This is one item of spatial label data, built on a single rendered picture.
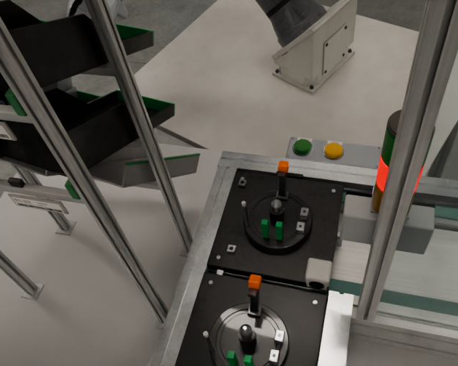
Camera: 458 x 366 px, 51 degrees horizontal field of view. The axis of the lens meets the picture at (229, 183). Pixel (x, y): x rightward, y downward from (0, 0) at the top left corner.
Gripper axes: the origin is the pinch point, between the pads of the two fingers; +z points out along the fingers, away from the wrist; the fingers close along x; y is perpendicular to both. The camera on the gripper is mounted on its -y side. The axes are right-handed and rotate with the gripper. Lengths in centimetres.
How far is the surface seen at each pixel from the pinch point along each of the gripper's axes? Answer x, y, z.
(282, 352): -52, 13, 47
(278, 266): -45, 22, 34
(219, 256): -34, 21, 35
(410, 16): -40, 206, -130
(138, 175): -20.1, 3.5, 26.0
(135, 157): -7.6, 21.1, 20.8
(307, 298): -52, 20, 37
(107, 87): 109, 160, -32
